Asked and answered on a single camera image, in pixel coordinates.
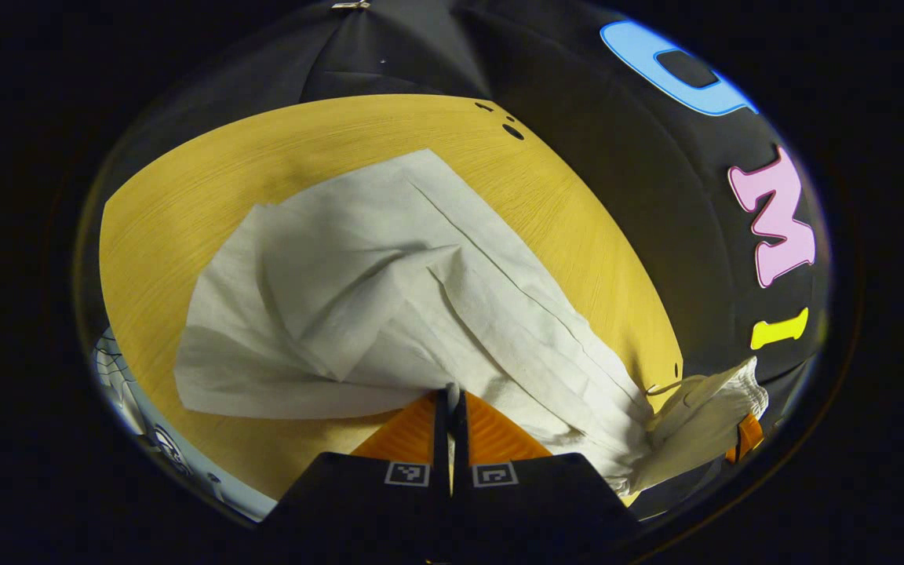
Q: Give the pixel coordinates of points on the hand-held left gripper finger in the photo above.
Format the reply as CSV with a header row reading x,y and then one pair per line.
x,y
442,439
460,439

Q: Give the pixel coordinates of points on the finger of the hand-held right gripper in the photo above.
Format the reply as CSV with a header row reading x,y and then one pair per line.
x,y
749,435

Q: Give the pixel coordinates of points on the white jeans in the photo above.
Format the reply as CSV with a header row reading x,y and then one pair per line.
x,y
389,275

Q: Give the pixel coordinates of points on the black backdrop cloth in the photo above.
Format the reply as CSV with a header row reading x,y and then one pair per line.
x,y
617,157

